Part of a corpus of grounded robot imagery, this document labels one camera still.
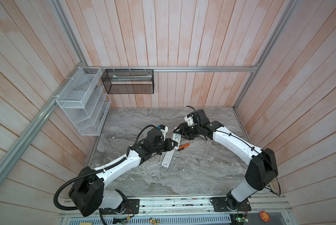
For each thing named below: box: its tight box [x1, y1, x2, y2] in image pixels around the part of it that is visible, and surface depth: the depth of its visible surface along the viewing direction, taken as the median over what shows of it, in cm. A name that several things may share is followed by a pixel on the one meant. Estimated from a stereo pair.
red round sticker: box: [259, 210, 271, 223], surface depth 72 cm
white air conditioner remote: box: [172, 133, 182, 150], surface depth 81 cm
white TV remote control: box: [160, 148, 176, 168], surface depth 91 cm
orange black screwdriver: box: [177, 142, 191, 151], surface depth 97 cm
